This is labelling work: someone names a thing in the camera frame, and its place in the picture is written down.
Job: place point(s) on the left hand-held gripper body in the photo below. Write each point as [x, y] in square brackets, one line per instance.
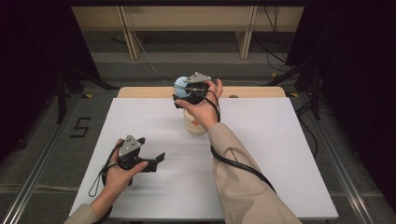
[129, 147]

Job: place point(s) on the black stand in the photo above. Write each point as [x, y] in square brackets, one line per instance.
[316, 99]
[61, 102]

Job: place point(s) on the black curtain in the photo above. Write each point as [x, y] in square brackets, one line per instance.
[31, 62]
[358, 77]

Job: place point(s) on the wooden shelf unit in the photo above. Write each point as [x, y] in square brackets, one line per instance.
[186, 17]

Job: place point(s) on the yellow tape piece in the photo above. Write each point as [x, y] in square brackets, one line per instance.
[88, 95]
[293, 94]
[274, 74]

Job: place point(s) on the light blue hairbrush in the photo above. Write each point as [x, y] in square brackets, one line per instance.
[180, 87]

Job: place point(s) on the wooden table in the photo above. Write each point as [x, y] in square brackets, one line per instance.
[255, 92]

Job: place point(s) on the person's left hand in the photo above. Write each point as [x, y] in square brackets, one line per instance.
[115, 183]

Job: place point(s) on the person's right hand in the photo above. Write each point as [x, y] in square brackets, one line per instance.
[205, 112]

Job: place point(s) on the metal floor rail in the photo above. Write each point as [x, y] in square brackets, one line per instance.
[34, 183]
[342, 174]

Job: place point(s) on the cream ribbed cup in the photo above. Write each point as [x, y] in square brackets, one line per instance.
[191, 127]

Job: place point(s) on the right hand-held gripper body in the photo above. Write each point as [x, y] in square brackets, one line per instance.
[196, 90]

